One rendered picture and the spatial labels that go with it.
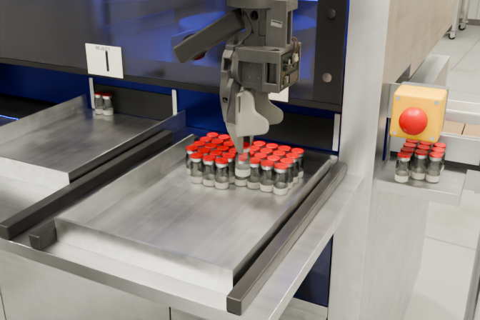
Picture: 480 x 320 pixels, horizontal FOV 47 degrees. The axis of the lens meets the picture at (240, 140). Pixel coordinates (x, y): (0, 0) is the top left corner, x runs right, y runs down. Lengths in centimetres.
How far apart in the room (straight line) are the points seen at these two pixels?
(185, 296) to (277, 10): 35
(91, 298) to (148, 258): 76
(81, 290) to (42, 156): 49
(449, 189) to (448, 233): 170
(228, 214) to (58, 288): 78
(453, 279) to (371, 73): 154
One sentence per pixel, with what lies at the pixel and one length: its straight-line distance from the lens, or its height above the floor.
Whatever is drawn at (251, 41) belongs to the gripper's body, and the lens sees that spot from 71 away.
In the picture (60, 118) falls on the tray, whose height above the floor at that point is 88.
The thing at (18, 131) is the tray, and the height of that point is 89.
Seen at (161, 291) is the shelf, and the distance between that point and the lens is 66.
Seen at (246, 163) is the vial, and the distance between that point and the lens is 78.
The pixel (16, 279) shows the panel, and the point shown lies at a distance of 160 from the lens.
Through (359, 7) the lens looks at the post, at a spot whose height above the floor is 115.
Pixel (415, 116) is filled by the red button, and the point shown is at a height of 101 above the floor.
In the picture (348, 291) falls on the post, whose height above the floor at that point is 65.
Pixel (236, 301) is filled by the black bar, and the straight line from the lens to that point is 61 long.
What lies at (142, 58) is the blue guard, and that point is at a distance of 106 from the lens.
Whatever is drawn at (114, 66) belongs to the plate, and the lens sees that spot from 110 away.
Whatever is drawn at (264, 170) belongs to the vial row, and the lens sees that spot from 85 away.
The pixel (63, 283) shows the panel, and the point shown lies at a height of 44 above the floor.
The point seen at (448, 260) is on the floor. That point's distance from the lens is 244.
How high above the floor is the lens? 127
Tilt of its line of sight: 21 degrees down
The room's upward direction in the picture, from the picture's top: straight up
